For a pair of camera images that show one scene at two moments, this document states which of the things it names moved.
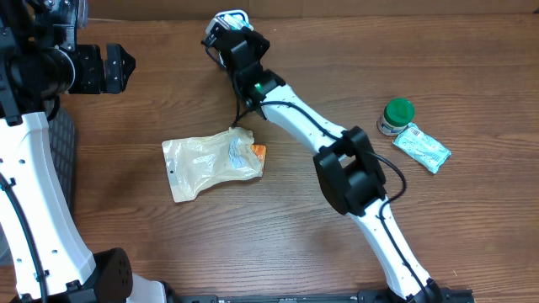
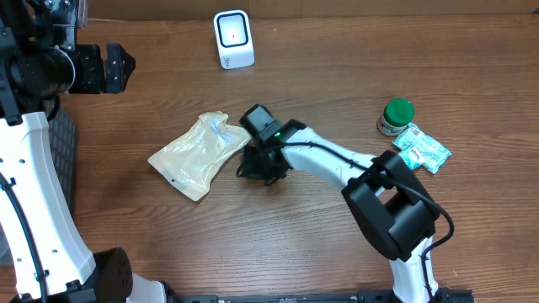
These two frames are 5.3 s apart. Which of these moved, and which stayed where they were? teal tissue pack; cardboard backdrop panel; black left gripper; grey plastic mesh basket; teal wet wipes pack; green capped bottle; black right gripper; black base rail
Moved: black right gripper; teal tissue pack
Stayed: teal wet wipes pack; green capped bottle; black base rail; black left gripper; cardboard backdrop panel; grey plastic mesh basket
